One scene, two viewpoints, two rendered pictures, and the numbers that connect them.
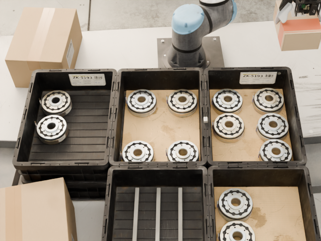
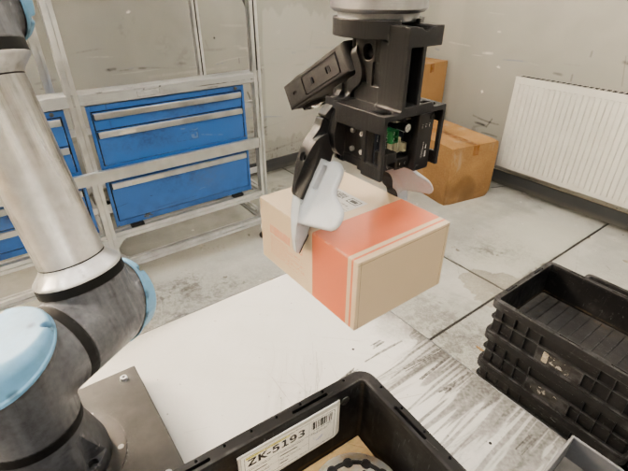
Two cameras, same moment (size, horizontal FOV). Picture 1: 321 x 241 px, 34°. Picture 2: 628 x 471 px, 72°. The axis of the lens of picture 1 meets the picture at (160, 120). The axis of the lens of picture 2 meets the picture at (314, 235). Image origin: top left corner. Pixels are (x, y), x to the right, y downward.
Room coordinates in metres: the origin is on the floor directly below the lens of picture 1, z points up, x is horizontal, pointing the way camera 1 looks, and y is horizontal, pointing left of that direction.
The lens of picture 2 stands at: (0.97, -0.20, 1.32)
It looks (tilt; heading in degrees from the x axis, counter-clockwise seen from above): 31 degrees down; 322
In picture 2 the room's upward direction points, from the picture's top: straight up
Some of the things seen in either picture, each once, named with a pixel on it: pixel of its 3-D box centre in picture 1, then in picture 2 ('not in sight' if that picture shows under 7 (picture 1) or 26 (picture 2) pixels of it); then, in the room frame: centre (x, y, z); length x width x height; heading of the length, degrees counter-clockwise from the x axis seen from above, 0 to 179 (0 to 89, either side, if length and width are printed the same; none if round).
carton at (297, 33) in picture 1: (296, 24); (348, 239); (1.26, -0.46, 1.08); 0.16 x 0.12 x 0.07; 179
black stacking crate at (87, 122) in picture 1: (70, 125); not in sight; (1.07, 0.30, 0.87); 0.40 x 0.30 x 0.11; 176
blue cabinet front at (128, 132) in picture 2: not in sight; (181, 154); (2.91, -0.89, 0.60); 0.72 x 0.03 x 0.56; 89
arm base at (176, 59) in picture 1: (186, 49); (41, 446); (1.45, -0.12, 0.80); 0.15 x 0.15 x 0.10
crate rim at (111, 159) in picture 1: (159, 115); not in sight; (1.05, 0.00, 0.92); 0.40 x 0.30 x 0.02; 176
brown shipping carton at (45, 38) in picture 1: (46, 47); not in sight; (1.54, 0.44, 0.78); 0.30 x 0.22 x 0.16; 172
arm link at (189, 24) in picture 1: (188, 26); (17, 376); (1.46, -0.13, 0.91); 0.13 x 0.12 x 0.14; 123
